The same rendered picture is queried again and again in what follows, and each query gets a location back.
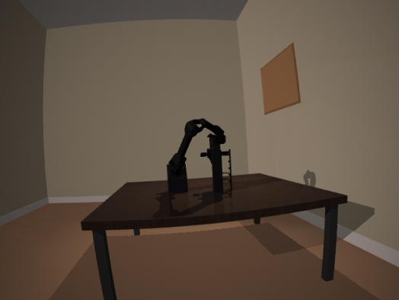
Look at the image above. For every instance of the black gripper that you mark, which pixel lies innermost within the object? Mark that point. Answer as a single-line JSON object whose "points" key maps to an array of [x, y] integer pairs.
{"points": [[209, 155]]}

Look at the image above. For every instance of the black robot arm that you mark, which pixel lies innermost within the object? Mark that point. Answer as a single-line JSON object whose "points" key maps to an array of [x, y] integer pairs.
{"points": [[191, 129]]}

